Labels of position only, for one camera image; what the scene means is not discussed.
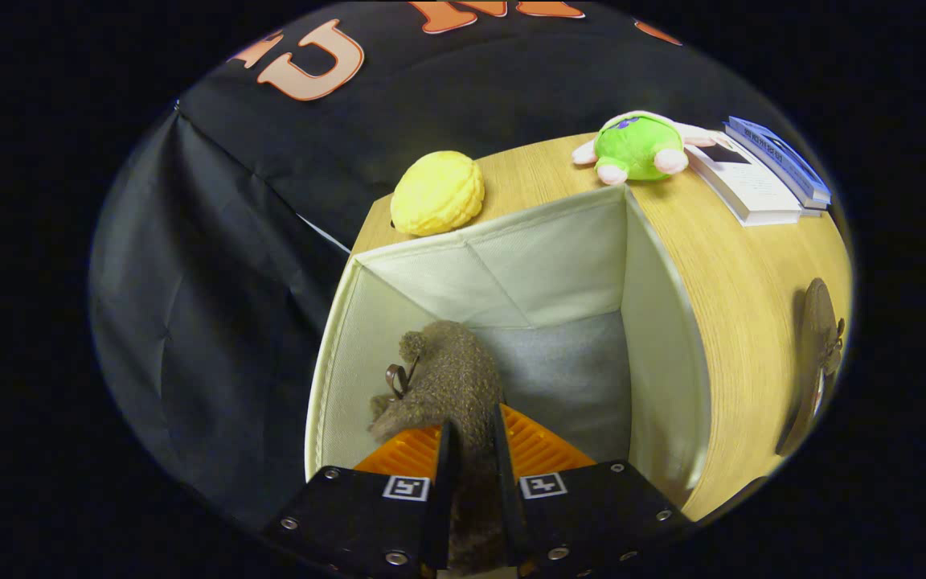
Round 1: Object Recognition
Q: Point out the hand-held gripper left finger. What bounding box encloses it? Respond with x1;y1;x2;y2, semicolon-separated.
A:
262;418;460;578

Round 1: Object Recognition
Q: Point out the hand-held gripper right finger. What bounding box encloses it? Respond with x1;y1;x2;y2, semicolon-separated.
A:
491;404;693;578

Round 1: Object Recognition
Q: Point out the brown fuzzy shoe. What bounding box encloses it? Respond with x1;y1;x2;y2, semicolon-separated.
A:
775;277;846;458
367;320;512;576

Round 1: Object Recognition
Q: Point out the cream fabric storage box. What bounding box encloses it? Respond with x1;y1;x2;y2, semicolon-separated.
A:
304;183;711;511

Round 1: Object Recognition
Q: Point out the yellow plush ball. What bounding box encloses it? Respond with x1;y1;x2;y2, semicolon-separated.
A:
390;150;486;237

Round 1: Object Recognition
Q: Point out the black backdrop cloth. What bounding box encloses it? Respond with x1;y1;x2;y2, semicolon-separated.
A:
89;0;826;532

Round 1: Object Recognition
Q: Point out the green and pink plush toy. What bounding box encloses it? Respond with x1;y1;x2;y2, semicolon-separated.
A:
572;110;729;186

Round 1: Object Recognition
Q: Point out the white book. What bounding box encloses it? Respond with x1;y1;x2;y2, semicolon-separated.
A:
684;133;803;228

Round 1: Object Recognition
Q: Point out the book with blue spine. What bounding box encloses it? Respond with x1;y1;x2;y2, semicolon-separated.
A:
722;125;827;218

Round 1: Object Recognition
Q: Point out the blue cover book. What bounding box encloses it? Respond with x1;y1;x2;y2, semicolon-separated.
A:
724;116;832;206

